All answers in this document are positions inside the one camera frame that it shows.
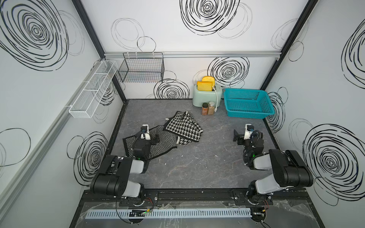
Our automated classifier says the grey slotted cable duct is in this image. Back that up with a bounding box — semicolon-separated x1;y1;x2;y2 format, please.
85;208;252;219

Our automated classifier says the black wire wall basket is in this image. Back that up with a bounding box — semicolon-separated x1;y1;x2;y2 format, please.
118;52;164;83

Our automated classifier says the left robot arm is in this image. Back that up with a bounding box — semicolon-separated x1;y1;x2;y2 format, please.
90;132;152;199

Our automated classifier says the yellow toast slice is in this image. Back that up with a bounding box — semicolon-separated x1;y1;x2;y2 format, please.
197;81;214;92
201;76;215;86

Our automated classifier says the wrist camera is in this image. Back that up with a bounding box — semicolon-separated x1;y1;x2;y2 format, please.
244;124;254;140
141;124;151;141

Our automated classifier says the black white knitted scarf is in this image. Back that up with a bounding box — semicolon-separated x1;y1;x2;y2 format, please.
123;111;203;161

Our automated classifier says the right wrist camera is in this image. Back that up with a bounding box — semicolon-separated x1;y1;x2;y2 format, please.
244;124;254;140

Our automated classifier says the mint green toaster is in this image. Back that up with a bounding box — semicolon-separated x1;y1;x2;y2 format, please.
193;85;222;107

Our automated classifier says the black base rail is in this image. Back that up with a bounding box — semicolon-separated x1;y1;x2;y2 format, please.
80;188;309;207

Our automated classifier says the white toaster cable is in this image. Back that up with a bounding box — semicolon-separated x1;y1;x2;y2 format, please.
211;86;220;112

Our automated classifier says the front yellow toast slice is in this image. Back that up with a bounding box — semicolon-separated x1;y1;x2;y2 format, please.
197;81;214;92

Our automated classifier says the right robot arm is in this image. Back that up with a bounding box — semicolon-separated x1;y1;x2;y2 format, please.
233;124;314;200

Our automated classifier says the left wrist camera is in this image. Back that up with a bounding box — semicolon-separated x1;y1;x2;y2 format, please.
141;124;151;141

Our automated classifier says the rear yellow toast slice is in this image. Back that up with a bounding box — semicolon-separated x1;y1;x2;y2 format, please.
201;76;215;86

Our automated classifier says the silver lid spice jar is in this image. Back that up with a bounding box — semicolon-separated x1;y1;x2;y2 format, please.
207;101;215;115

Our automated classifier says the teal plastic basket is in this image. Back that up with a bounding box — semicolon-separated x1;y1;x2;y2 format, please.
223;88;275;119

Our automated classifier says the white wire wall shelf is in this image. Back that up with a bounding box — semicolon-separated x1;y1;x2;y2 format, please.
69;60;117;118

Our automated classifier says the dark lid spice jar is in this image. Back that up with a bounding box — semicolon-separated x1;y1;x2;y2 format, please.
202;103;209;116

